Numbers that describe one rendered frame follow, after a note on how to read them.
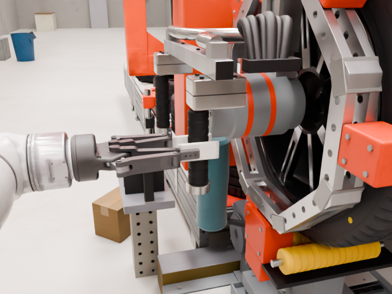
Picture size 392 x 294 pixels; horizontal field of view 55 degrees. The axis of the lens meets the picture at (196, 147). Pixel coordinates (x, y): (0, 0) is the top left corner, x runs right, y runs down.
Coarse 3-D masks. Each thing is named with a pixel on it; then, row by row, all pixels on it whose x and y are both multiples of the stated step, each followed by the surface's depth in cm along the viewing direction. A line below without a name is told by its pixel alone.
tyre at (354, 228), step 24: (384, 0) 58; (384, 24) 59; (384, 48) 59; (384, 72) 60; (384, 96) 60; (384, 120) 61; (264, 168) 108; (384, 192) 62; (336, 216) 76; (360, 216) 69; (384, 216) 64; (312, 240) 88; (336, 240) 77; (360, 240) 72
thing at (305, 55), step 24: (312, 48) 84; (312, 72) 88; (312, 96) 92; (312, 120) 93; (264, 144) 107; (288, 144) 109; (312, 144) 87; (288, 168) 98; (312, 168) 87; (288, 192) 96
